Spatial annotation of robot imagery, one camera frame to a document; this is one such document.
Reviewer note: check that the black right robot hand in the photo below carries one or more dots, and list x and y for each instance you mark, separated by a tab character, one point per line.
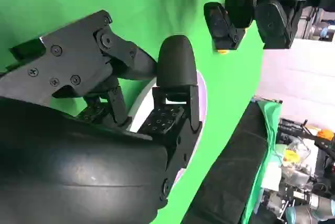
65	171

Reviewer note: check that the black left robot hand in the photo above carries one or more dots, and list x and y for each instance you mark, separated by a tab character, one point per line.
272	22

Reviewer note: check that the workshop desk with machines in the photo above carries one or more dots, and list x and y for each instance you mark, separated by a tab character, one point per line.
322	25

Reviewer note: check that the lilac plate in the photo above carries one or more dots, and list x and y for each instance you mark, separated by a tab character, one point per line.
202	98

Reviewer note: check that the black workshop machine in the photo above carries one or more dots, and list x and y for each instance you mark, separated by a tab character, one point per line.
290	127

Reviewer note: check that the green table cloth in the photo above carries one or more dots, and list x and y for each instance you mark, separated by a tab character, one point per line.
157	4

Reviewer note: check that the orange workshop object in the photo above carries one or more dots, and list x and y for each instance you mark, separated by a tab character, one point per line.
326	133

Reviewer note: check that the clear plastic bag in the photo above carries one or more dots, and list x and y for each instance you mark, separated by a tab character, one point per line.
295	156

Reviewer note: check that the black backdrop cloth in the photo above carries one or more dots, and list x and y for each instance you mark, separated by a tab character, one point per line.
235	161

